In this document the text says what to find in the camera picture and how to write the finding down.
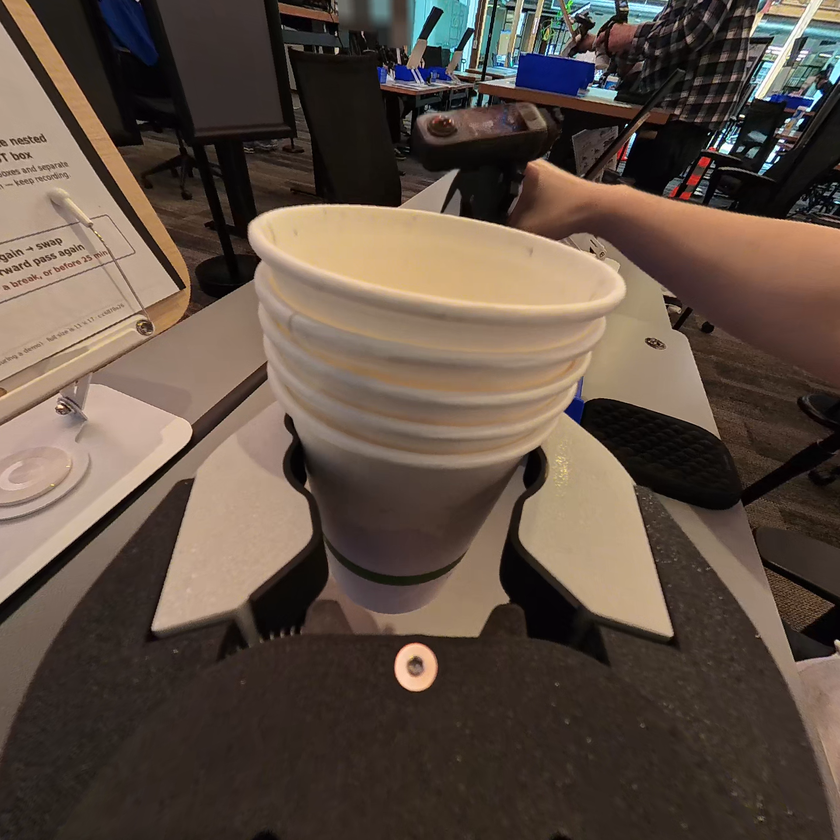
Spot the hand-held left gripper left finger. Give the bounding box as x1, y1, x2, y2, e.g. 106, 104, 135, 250
153, 420, 329, 640

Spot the instruction sheet on wooden stand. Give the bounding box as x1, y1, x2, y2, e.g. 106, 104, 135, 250
0, 0, 193, 424

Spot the black wrist rest pad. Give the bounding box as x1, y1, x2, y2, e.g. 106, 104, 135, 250
582, 398, 744, 510

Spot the black display board stand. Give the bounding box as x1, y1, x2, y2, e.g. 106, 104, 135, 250
27, 0, 143, 148
142, 0, 298, 300

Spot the person's right hand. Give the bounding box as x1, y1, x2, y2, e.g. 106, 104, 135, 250
506, 158, 618, 241

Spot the brown wooden table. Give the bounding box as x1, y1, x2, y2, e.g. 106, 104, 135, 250
476, 77, 677, 130

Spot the person's right forearm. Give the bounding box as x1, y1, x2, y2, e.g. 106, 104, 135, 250
598, 184, 840, 388

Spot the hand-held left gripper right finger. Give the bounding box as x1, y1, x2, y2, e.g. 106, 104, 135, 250
502, 418, 674, 644

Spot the printed instruction sign board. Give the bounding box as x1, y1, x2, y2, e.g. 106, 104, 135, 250
0, 20, 182, 384

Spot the black chair armrest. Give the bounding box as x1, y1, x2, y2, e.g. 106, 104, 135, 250
755, 525, 840, 618

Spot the dark tilted sign board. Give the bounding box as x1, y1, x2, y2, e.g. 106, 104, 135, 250
582, 69, 686, 182

